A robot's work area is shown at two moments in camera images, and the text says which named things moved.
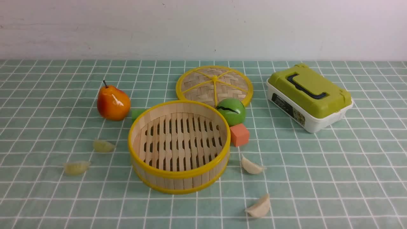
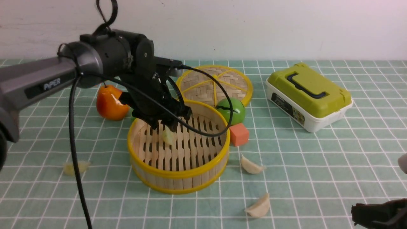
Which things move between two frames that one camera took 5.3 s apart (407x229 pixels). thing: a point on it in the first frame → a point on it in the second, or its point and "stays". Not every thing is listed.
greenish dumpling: [101, 146] → [169, 136]
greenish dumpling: [75, 168] stays
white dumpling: [251, 167] stays
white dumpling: [260, 209] stays
